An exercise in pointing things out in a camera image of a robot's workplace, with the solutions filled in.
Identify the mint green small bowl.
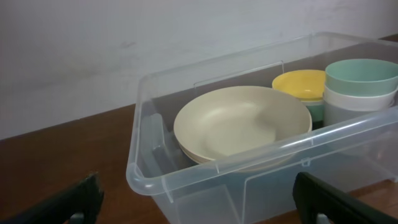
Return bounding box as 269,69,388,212
307,104,324,122

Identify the cream plastic cup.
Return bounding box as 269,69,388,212
323,85,397,111

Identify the large cream bowl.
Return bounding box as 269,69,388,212
174,86,312,161
178,144,214,164

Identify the white small bowl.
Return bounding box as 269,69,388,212
302,100,323,106

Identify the mint green plastic cup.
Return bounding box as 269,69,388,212
325,58,397,96

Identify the yellow small bowl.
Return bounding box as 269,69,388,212
272,70,326,101

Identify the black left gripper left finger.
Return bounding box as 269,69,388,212
1,173,104,224

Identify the grey plastic cup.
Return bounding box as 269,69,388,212
323,102,371,126

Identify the clear plastic storage container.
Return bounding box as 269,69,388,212
126,32,397,224

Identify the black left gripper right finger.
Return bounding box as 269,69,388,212
292,172,397,224

